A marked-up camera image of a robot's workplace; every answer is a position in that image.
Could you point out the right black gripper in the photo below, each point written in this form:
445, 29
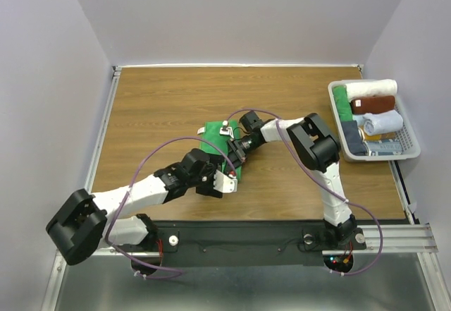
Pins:
236, 159

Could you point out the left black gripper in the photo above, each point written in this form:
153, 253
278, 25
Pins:
207, 188

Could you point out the green towel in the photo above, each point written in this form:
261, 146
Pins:
342, 105
210, 131

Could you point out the light blue towel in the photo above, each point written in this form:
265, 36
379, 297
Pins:
359, 119
386, 122

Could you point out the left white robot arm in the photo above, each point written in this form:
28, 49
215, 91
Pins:
89, 221

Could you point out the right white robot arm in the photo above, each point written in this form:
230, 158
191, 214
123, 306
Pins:
316, 149

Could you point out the rolled green towel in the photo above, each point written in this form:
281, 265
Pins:
342, 105

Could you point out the rolled dark blue towel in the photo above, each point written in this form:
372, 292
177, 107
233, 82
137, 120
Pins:
358, 146

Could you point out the rolled light blue towel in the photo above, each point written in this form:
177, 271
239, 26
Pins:
359, 119

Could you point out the rolled brown towel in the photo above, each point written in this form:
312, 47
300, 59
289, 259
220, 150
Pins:
372, 105

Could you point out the rolled orange patterned towel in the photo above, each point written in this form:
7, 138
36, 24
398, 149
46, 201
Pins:
384, 136

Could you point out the rolled white towel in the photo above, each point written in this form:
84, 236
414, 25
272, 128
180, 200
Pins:
372, 88

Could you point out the white plastic basket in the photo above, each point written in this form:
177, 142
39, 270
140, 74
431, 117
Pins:
410, 145

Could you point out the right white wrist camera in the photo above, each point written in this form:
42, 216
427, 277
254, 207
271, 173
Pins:
226, 129

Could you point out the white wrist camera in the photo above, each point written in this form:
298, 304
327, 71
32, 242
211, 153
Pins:
226, 129
224, 183

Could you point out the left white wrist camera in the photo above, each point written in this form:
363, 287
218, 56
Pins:
224, 183

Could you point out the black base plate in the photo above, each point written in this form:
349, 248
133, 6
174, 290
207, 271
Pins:
243, 243

